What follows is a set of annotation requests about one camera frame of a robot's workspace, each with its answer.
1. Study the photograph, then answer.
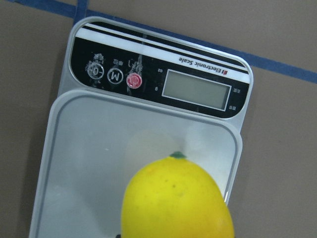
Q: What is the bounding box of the horizontal blue tape strip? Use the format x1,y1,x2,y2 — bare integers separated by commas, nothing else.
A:
14,0,317,83

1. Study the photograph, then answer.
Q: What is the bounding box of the yellow mango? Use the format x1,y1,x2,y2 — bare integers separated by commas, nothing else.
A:
121,152,235,238

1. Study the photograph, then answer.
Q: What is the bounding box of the vertical blue tape strip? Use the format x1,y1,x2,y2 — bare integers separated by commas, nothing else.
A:
73,0,89,25

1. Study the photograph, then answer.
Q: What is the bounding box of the white electronic kitchen scale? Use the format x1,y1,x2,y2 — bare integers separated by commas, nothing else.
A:
29,16,254,238

